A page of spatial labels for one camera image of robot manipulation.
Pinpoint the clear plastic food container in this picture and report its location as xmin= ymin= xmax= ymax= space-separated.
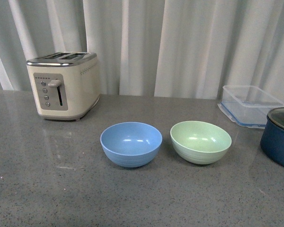
xmin=218 ymin=85 xmax=284 ymax=129

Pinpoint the cream two-slot toaster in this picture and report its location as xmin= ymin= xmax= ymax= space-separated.
xmin=27 ymin=52 xmax=100 ymax=120

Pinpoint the green bowl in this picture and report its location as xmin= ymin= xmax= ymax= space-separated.
xmin=170 ymin=121 xmax=232 ymax=165

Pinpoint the blue bowl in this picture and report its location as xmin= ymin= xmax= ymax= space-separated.
xmin=100 ymin=122 xmax=162 ymax=168

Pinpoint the dark blue pot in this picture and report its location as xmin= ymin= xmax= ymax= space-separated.
xmin=260 ymin=107 xmax=284 ymax=167

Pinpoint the white pleated curtain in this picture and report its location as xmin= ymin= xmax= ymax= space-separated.
xmin=0 ymin=0 xmax=284 ymax=102

